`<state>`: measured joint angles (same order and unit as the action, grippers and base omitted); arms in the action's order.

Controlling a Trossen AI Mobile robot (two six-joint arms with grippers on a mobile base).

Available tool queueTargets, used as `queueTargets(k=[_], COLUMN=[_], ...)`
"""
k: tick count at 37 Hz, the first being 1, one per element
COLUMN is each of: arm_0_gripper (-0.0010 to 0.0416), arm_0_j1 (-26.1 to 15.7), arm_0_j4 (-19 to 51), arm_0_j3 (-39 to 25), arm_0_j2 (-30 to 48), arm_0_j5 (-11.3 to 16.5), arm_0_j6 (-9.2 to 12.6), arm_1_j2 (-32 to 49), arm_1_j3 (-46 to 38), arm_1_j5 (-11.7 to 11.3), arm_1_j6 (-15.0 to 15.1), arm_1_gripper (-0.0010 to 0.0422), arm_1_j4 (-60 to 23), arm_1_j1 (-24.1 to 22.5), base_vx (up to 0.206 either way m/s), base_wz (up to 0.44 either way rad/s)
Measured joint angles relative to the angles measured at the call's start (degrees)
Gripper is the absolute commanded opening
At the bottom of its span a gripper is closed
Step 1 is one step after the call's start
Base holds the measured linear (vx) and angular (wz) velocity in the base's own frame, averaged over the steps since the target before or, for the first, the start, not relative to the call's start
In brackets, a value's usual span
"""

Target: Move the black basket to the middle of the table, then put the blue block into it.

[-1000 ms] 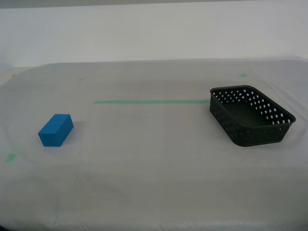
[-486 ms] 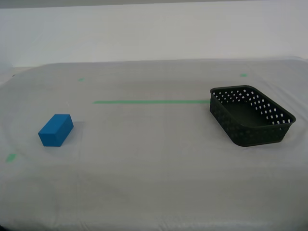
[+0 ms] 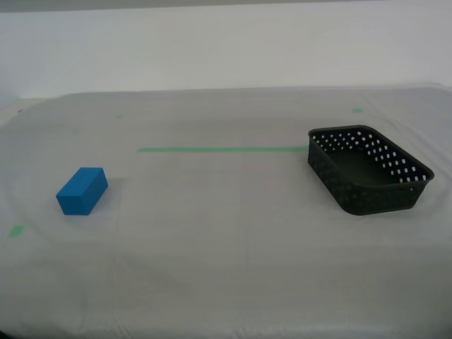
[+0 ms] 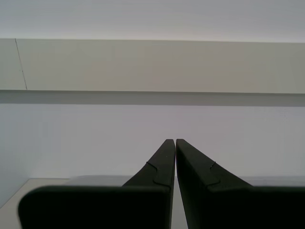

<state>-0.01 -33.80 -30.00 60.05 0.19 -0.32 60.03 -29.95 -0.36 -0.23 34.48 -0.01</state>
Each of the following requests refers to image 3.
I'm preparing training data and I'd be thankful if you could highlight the long green tape strip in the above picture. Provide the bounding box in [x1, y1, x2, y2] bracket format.
[136, 146, 310, 153]

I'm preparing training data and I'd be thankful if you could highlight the blue rectangular block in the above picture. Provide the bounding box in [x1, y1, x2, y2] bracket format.
[55, 167, 109, 216]

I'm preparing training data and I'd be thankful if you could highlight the black perforated plastic basket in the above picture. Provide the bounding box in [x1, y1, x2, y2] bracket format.
[307, 124, 435, 215]

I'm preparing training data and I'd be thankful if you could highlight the white table cloth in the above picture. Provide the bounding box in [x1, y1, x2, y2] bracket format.
[0, 84, 452, 339]

